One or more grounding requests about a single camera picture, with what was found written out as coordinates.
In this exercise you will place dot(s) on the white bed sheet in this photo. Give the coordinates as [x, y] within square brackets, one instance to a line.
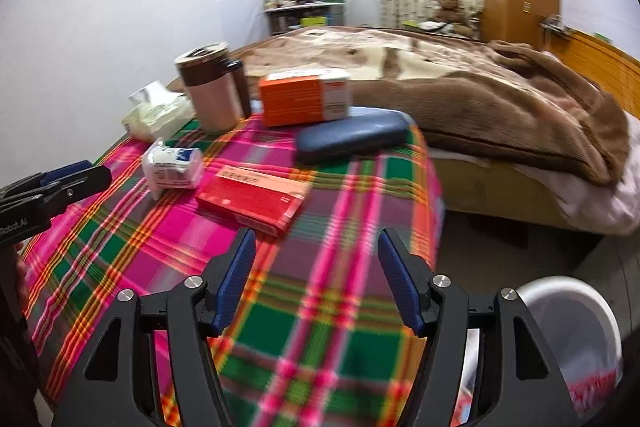
[498, 189]

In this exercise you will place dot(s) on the small white yogurt pack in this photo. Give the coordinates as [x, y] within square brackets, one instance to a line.
[171, 168]

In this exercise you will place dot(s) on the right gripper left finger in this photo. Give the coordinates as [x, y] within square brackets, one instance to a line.
[115, 380]

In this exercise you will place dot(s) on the red flat box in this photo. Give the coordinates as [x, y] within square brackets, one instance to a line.
[256, 200]

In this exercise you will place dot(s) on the orange white medicine box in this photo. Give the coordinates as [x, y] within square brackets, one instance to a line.
[304, 96]

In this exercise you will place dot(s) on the dark blue glasses case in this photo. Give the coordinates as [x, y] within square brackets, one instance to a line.
[370, 129]

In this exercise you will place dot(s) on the brown pink lidded mug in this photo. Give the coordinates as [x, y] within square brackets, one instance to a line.
[216, 85]

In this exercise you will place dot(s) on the plaid colourful tablecloth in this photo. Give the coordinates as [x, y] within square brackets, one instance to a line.
[300, 319]

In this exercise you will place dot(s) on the white trash bin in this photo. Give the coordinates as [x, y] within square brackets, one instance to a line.
[583, 335]

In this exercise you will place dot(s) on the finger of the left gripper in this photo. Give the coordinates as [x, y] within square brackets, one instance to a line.
[78, 186]
[42, 179]

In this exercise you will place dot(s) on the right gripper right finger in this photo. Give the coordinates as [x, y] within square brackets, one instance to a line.
[518, 382]

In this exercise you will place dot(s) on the brown fleece blanket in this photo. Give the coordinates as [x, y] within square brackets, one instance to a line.
[499, 100]

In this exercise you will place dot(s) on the wooden bed headboard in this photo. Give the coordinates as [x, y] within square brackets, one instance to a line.
[600, 62]

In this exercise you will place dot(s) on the soft tissue pack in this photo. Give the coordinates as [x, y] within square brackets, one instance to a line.
[157, 113]

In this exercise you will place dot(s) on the brown teddy bear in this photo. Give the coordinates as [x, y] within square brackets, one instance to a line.
[450, 19]

